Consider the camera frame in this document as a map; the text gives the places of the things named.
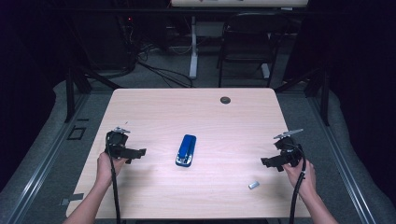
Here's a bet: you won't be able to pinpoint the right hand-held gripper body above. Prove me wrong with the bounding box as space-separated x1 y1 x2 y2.
272 128 304 168

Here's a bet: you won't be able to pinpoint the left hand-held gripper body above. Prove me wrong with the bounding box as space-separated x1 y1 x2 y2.
105 125 133 161

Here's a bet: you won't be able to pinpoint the blue stapler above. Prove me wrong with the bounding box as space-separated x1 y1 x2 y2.
175 133 198 168

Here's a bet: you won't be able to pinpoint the person's left hand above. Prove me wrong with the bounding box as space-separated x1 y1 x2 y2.
95 151 129 189

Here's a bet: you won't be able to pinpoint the person's right hand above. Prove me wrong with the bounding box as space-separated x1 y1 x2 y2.
282 158 318 201

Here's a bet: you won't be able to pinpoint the black metal stand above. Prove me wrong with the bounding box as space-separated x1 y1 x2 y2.
273 65 332 127
64 65 123 123

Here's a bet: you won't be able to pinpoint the grey tape strip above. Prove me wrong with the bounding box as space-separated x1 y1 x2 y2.
59 192 85 207

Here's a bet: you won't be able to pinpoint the dark equipment cabinet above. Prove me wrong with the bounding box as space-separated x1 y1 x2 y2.
70 10 138 72

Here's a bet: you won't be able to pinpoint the white desk leg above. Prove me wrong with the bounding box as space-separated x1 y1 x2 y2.
188 15 200 80

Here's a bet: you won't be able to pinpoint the black folding chair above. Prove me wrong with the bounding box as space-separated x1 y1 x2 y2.
216 11 290 89

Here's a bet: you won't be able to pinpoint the light wooden desk top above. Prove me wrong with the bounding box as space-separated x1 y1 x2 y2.
170 0 310 8

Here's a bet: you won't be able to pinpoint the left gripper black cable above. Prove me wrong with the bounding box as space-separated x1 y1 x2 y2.
106 133 122 224

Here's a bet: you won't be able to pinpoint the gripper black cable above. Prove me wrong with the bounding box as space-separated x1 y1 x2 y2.
288 143 308 224
106 133 122 224

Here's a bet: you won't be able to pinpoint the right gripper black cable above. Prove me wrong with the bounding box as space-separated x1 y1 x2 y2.
288 143 308 224

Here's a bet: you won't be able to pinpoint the aluminium floor rail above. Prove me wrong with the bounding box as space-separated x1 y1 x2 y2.
305 92 378 224
5 92 92 224

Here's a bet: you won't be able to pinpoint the black floor cables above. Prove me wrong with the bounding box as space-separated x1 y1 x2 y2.
135 43 194 90

